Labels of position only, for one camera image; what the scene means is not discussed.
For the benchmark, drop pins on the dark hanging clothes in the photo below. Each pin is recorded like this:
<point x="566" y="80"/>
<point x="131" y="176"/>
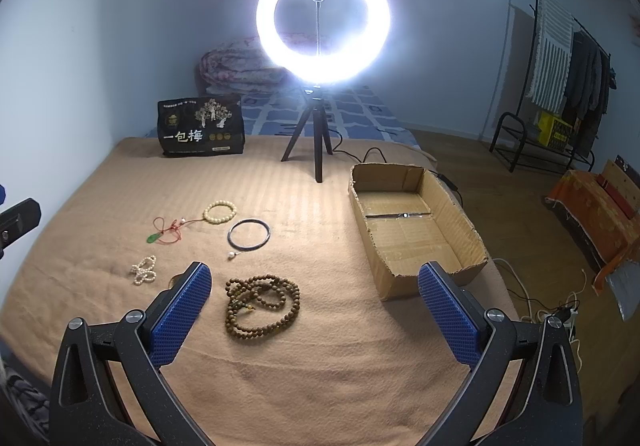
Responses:
<point x="586" y="92"/>

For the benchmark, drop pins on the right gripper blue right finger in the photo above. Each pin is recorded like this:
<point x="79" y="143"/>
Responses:
<point x="544" y="406"/>

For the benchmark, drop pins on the black clothes rack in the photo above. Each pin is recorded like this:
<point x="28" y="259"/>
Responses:
<point x="515" y="136"/>

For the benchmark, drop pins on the blue checkered bed sheet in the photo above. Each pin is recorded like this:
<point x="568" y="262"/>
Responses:
<point x="348" y="113"/>

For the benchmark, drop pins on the yellow box on rack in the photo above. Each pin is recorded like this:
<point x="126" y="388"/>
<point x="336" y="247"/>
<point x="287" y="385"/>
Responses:
<point x="553" y="132"/>

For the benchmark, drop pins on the white ring light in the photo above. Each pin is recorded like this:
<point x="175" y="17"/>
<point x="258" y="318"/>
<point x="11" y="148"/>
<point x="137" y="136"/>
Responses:
<point x="323" y="42"/>

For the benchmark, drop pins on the brown wooden bead mala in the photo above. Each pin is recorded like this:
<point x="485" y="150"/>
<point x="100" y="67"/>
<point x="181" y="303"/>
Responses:
<point x="260" y="306"/>

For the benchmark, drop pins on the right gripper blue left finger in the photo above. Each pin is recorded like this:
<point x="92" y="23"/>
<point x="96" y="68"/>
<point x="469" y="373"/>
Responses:
<point x="86" y="407"/>

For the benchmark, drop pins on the folded floral quilt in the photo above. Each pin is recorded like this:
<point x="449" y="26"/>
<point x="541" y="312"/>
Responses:
<point x="241" y="65"/>

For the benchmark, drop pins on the dark thin bangle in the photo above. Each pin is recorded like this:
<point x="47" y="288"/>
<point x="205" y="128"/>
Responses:
<point x="249" y="234"/>

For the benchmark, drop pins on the open cardboard box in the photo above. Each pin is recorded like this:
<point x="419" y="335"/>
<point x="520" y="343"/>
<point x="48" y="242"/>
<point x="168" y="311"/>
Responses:
<point x="407" y="218"/>

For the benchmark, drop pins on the white power strip with cables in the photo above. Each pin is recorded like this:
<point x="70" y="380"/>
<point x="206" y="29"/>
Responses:
<point x="566" y="312"/>

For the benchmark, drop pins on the black printed package bag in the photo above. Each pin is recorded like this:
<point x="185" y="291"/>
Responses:
<point x="201" y="126"/>

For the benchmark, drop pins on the striped hanging towel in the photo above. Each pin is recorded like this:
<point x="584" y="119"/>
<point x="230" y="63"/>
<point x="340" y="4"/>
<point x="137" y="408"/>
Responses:
<point x="553" y="49"/>

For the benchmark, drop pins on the red cord jade pendant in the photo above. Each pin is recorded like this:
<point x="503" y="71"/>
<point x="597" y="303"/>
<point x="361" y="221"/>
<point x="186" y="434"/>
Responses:
<point x="169" y="233"/>

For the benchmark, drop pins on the orange cloth covered box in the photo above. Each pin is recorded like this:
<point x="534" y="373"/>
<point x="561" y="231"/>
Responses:
<point x="605" y="206"/>

